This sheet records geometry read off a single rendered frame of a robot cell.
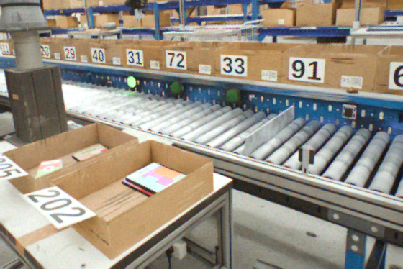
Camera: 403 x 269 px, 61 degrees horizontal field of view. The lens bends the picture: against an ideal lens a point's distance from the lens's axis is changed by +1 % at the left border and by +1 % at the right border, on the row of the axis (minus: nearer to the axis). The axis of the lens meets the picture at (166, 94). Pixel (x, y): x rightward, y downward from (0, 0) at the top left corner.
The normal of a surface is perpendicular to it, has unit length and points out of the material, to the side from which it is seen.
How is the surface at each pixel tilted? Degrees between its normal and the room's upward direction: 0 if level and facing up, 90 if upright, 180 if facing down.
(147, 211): 91
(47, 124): 90
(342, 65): 91
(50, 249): 0
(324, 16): 90
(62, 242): 0
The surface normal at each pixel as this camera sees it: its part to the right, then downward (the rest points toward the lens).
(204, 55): -0.65, 0.24
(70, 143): 0.68, 0.12
